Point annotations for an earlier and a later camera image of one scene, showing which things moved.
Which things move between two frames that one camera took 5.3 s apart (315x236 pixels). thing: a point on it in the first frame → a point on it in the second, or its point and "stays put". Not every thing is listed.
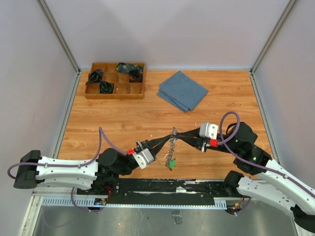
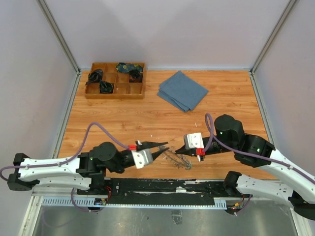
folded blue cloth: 182,91 stays put
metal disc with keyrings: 172,151 → 179,161
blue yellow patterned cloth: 123,67 stays put
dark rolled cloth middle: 105,87 stays put
